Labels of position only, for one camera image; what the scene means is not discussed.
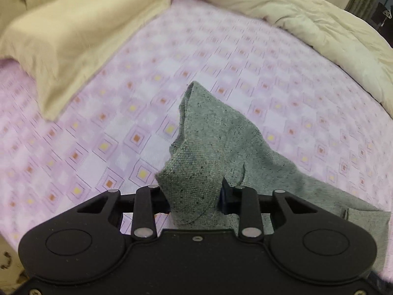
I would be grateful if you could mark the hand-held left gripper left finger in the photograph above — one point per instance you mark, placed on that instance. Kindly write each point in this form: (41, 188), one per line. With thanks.
(144, 202)

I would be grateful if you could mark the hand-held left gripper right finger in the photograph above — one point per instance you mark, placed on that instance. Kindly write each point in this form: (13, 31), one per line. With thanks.
(225, 198)

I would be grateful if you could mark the grey fleece pants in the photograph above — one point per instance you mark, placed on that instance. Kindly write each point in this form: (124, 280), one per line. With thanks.
(208, 135)

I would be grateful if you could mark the cream bedside cabinet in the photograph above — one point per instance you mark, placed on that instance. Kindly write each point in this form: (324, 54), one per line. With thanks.
(9, 261)

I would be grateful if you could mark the beige pillow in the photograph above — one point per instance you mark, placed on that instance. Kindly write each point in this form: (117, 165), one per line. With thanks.
(76, 43)

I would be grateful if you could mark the cream duvet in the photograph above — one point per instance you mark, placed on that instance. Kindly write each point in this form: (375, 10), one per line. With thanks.
(307, 15)

